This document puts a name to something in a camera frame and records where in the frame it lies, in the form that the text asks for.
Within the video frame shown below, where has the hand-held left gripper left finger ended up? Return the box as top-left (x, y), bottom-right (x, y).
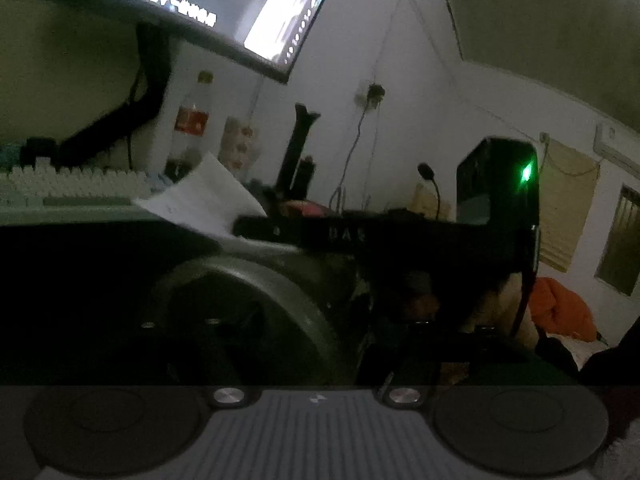
top-left (117, 317), bottom-right (251, 387)

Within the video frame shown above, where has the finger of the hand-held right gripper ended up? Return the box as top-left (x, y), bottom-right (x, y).
top-left (234, 215), bottom-right (306, 250)

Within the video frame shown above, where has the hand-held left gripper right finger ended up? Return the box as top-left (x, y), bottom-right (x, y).
top-left (385, 318), bottom-right (576, 387)

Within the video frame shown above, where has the clear plastic container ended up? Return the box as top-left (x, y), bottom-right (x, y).
top-left (150, 254), bottom-right (362, 387)

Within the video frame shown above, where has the white paper sheet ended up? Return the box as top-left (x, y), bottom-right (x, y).
top-left (132, 152), bottom-right (268, 242)

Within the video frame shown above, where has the person's right hand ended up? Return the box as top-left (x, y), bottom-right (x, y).
top-left (480, 272), bottom-right (533, 351)

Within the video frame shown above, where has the pink snack packet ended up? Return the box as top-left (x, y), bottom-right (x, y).
top-left (280, 200), bottom-right (326, 217)

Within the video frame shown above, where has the small black bottle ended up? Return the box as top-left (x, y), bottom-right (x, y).
top-left (294, 156), bottom-right (316, 198)

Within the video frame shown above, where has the black gooseneck microphone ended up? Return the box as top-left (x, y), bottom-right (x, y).
top-left (417, 162), bottom-right (443, 221)

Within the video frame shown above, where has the black forked stand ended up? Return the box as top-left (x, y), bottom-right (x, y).
top-left (277, 103), bottom-right (322, 196)

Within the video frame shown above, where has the patterned paper cup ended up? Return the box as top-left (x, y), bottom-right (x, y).
top-left (218, 116), bottom-right (261, 178)

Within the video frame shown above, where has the orange cloth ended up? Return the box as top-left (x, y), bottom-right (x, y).
top-left (530, 277), bottom-right (599, 343)

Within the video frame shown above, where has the beige window blind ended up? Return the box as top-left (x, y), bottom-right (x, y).
top-left (537, 137), bottom-right (601, 273)

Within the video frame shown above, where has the white and blue keyboard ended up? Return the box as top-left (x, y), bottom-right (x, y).
top-left (0, 157), bottom-right (161, 211)

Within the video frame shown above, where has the barred window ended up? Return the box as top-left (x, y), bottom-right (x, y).
top-left (595, 185), bottom-right (640, 297)

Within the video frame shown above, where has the white air conditioner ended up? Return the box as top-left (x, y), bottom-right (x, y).
top-left (592, 125), bottom-right (640, 176)

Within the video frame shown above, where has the black power cable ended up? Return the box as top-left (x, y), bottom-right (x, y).
top-left (330, 107), bottom-right (371, 208)

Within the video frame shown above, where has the wall socket with plug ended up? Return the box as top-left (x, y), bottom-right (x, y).
top-left (356, 82), bottom-right (386, 111)

